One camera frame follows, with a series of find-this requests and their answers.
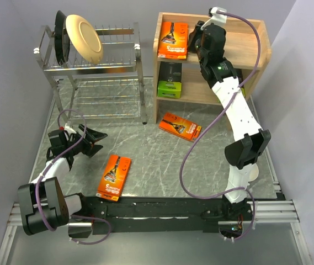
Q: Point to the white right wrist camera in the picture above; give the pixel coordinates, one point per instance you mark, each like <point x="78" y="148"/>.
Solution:
<point x="217" y="17"/>

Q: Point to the white small bowl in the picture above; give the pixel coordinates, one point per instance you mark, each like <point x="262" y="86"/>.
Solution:
<point x="254" y="173"/>

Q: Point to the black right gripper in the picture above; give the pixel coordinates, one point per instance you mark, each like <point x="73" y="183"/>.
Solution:
<point x="192" y="36"/>

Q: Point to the orange razor box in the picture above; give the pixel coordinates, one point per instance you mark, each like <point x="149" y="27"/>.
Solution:
<point x="114" y="177"/>
<point x="173" y="41"/>
<point x="180" y="127"/>

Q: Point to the black plate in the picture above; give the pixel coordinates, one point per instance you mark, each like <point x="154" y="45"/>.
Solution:
<point x="61" y="38"/>

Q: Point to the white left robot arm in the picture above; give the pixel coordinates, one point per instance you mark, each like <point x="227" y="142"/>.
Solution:
<point x="43" y="206"/>

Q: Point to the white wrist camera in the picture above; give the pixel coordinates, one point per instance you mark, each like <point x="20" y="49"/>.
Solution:
<point x="68" y="129"/>
<point x="217" y="17"/>

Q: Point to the wooden two-tier shelf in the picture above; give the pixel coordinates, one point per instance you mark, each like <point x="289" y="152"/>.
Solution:
<point x="242" y="47"/>

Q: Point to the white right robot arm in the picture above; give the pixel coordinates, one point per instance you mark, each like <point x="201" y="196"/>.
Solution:
<point x="250" y="140"/>

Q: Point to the chrome dish rack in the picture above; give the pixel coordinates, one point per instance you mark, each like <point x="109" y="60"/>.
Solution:
<point x="111" y="90"/>

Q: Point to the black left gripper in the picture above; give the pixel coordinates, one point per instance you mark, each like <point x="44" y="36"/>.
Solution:
<point x="91" y="149"/>

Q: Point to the beige wooden plate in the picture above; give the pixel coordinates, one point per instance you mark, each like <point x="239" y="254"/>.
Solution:
<point x="84" y="38"/>

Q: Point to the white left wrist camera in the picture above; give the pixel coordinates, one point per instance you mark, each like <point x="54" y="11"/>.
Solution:
<point x="68" y="129"/>

